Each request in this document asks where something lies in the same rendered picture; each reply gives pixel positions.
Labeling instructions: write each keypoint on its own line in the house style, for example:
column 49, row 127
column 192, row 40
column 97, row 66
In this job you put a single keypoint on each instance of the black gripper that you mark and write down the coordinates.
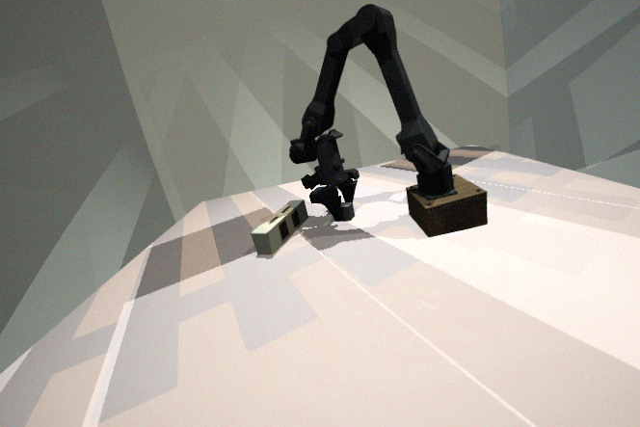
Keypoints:
column 335, row 177

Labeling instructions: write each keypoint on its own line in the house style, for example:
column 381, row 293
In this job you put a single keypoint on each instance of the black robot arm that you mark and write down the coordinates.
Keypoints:
column 374, row 26

